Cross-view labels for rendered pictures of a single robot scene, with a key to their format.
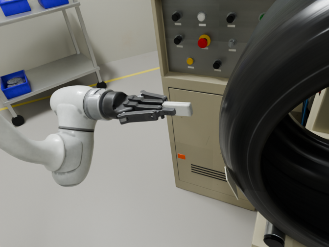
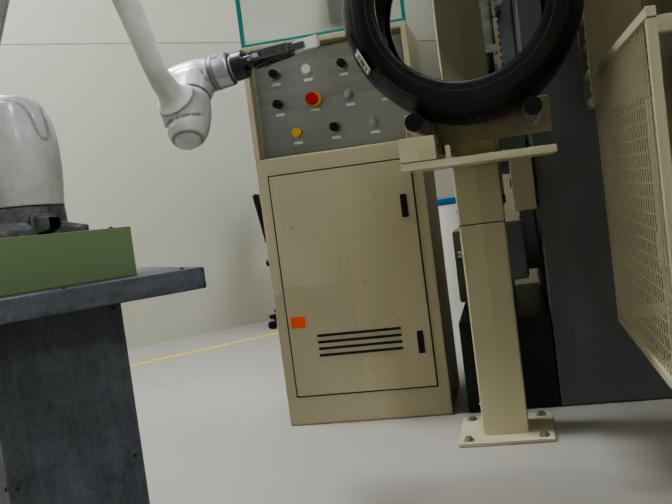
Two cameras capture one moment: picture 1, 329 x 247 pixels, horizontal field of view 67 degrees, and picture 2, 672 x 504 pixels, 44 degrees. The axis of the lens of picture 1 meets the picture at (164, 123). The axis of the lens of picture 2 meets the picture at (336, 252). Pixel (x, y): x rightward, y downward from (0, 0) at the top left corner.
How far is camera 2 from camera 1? 188 cm
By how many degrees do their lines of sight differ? 39
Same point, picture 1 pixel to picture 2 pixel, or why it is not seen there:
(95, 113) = (220, 67)
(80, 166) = (204, 115)
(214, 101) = (339, 178)
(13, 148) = (157, 59)
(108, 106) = (236, 56)
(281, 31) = not seen: outside the picture
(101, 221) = not seen: hidden behind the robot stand
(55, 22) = not seen: outside the picture
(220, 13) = (328, 61)
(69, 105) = (189, 67)
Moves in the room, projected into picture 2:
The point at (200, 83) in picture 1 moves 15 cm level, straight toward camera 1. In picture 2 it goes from (316, 154) to (321, 151)
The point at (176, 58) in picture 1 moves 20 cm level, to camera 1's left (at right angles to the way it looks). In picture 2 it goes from (276, 133) to (217, 139)
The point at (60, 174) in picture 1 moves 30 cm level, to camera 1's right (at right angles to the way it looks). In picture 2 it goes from (184, 117) to (301, 106)
